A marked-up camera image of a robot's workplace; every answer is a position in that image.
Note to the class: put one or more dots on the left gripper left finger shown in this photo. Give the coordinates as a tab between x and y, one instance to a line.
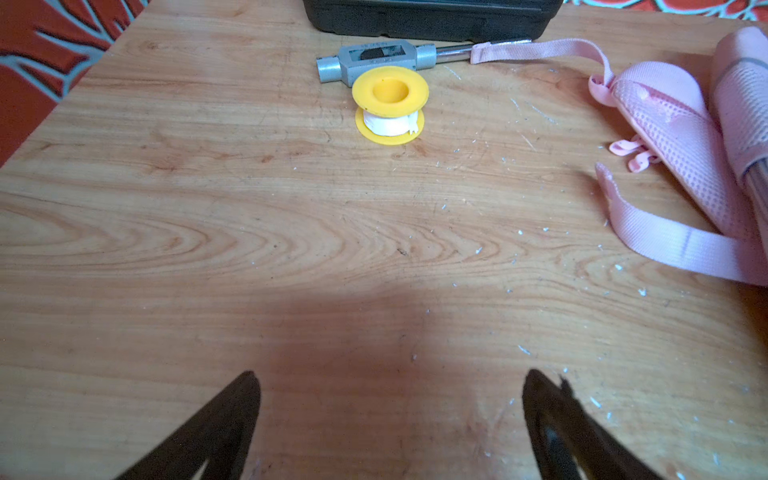
214	443

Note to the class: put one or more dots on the grey metal tool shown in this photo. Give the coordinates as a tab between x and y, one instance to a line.
352	61

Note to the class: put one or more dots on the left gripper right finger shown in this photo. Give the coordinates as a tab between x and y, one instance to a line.
567	442

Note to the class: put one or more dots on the black plastic case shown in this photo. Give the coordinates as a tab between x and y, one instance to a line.
441	20

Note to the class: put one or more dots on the pink student backpack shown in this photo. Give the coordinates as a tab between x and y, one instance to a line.
714	145

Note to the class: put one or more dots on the yellow tape roll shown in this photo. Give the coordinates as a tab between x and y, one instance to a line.
390	102

